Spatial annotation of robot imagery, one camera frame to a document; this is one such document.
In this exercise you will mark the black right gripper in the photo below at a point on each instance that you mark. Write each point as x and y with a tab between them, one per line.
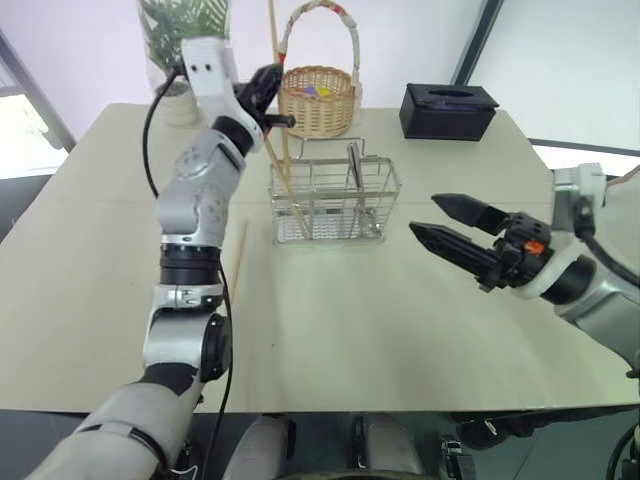
520	250

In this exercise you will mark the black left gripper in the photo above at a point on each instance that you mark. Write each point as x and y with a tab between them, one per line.
254	97

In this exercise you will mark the wooden chopstick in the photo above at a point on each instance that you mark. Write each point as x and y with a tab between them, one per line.
273	30
239	260
281	172

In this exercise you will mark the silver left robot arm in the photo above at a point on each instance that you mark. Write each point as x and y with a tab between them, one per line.
195	200

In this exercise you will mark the metal spoon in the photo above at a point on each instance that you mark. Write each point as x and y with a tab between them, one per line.
354	165

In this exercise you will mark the purple small item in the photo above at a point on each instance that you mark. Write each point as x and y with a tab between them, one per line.
312	91

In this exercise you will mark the yellow small item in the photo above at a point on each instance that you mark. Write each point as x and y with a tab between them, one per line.
324	93

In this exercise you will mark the white ribbed plant pot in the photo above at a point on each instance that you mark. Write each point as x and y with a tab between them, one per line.
177	107

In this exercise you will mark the black tissue box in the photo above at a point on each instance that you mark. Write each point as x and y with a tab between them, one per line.
440	120

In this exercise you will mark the green leafy plant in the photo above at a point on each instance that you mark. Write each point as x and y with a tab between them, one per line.
165	35

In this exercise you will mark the black rounded shape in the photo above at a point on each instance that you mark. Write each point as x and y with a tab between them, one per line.
500	427

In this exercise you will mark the grey rounded shape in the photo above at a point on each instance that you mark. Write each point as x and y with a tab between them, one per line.
262	445
385	445

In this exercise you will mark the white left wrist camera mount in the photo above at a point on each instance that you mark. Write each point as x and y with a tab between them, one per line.
207	70

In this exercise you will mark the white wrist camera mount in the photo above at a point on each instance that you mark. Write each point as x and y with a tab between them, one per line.
550	267
207	70

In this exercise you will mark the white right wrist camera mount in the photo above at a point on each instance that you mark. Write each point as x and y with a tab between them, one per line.
550	267

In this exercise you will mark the grey window frame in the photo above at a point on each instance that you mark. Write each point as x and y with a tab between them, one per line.
475	40
40	95

